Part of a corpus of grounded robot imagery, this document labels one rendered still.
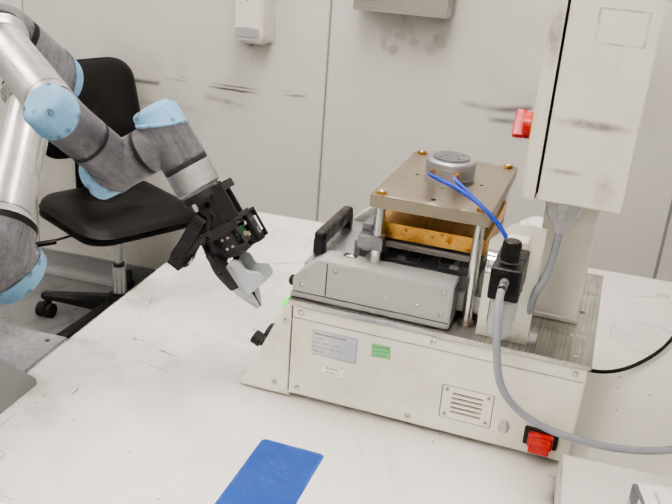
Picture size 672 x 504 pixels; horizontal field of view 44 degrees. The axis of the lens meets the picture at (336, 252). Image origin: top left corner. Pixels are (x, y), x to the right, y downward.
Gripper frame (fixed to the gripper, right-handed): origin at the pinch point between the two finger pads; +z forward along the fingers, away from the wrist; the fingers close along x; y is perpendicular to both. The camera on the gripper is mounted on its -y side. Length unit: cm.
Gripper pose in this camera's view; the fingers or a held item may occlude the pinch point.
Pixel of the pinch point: (252, 301)
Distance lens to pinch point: 138.2
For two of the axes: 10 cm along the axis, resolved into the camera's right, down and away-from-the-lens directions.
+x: 3.5, -3.5, 8.7
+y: 8.1, -3.6, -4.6
